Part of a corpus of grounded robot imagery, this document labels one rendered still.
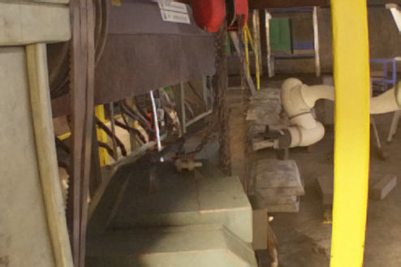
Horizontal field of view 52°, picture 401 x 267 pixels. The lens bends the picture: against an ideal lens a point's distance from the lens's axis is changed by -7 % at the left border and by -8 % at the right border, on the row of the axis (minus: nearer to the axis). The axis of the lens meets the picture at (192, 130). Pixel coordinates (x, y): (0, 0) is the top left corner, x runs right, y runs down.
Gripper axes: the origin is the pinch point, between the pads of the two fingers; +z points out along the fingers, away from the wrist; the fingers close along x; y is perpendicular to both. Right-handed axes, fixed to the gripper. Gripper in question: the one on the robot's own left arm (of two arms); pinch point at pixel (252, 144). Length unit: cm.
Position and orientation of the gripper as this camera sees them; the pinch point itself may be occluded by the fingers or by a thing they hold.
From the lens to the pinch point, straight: 170.7
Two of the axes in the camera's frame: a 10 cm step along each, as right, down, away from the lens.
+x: 5.0, 1.3, -8.5
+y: -0.6, -9.8, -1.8
